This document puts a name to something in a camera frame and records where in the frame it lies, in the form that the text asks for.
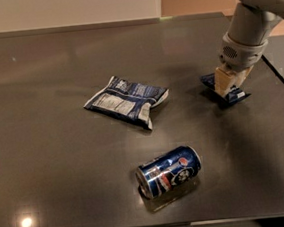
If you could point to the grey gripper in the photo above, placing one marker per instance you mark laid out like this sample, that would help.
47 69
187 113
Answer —
242 55

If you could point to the blue rxbar blueberry bar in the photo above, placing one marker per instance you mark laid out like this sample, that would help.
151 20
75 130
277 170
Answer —
234 96

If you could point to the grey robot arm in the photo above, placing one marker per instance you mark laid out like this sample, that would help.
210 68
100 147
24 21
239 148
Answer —
245 41

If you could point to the blue pepsi can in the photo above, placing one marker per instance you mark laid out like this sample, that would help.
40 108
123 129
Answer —
164 173

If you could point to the blue chip bag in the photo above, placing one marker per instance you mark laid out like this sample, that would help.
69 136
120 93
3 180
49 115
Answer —
128 101

